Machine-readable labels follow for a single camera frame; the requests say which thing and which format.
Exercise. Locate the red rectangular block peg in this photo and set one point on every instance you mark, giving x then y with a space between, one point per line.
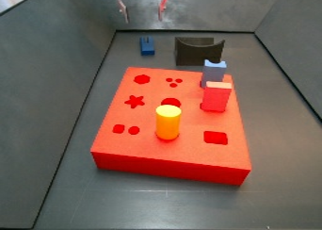
216 92

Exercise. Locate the yellow cylinder peg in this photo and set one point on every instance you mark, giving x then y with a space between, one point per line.
167 121

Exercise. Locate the red shape-sorter base block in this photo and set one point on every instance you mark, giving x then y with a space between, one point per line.
208 152

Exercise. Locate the light blue notched block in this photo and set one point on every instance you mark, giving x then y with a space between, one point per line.
214 72

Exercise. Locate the dark blue forked object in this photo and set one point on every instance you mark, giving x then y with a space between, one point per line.
147 46

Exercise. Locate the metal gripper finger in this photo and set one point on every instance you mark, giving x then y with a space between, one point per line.
162 8
123 10

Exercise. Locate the black curved fixture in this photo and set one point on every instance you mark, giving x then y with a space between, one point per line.
194 50

